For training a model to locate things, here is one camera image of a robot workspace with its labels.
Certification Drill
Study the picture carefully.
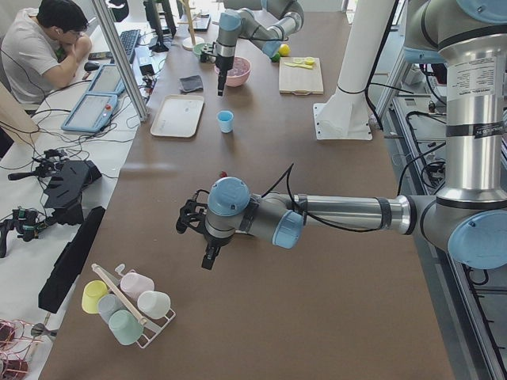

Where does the wooden mug tree stand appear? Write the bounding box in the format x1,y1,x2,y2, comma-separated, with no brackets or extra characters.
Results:
178,0,204,51

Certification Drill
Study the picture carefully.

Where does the pink bowl of ice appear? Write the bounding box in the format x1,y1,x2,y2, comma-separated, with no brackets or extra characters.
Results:
215,56,251,87

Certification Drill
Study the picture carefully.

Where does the aluminium frame post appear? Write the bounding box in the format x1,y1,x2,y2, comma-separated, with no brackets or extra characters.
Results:
91,0,148,122

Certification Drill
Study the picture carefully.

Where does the white wire cup rack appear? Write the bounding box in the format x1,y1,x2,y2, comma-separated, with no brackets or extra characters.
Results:
91,264,176,348

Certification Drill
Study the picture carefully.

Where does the pink plastic cup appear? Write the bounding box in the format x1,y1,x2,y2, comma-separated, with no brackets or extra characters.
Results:
120,272,154,301

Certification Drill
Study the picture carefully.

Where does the seated person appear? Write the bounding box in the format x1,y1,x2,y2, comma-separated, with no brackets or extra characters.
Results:
1,1,92,105

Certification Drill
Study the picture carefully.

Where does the black keyboard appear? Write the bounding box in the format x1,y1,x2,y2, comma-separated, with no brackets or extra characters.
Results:
120,29,140,63

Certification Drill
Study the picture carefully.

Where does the black foam bar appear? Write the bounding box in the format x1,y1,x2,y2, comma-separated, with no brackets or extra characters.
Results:
38,207,105,314

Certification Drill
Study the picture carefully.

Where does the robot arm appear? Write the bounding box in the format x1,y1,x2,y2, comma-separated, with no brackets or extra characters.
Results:
199,1,506,269
213,1,304,96

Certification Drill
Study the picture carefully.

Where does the yellow plastic knife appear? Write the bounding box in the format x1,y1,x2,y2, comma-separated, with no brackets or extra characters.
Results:
283,62,314,70

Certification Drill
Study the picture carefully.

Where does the yellow plastic cup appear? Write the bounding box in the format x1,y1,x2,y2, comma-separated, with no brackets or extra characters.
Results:
82,279,108,314

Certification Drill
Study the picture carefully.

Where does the grey plastic cup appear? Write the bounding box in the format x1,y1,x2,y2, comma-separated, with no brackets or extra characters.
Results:
97,294,121,324

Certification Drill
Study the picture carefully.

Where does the green bowl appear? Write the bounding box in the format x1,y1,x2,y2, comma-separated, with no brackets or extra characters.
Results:
193,43,206,59

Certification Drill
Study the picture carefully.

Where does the green plastic cup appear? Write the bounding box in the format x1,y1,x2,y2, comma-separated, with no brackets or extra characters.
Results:
109,310,143,345

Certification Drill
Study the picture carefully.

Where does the wooden cutting board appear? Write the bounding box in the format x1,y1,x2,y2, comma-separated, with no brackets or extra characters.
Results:
279,56,324,95

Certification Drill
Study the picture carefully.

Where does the blue plastic cup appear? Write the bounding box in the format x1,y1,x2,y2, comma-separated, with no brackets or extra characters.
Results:
216,110,234,133

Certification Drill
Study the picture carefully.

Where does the lemon slice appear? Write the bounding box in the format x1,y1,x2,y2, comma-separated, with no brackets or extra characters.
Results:
304,57,315,66

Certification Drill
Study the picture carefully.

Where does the handheld black gripper device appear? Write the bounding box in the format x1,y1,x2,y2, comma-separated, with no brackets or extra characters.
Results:
1,208,51,258

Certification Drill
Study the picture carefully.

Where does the blue teach pendant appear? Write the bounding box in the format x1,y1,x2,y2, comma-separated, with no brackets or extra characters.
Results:
61,93,118,133
88,64,125,95

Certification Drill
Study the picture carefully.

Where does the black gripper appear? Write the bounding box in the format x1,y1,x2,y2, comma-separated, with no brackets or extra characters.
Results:
215,42,234,97
201,231,234,270

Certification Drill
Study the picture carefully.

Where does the white robot base pillar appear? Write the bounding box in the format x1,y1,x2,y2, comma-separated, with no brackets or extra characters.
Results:
314,0,398,140

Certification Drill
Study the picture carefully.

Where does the grey folded cloth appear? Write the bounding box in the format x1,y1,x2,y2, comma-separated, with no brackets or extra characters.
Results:
179,75,204,93

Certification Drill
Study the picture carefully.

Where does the black angular holder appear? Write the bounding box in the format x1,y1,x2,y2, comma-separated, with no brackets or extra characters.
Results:
44,160,102,226

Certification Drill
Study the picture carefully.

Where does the whole yellow lemon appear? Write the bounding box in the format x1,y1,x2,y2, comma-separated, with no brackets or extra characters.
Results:
278,44,291,57

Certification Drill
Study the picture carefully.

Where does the beige rabbit tray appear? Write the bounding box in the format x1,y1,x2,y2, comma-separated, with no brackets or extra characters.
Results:
151,94,204,139

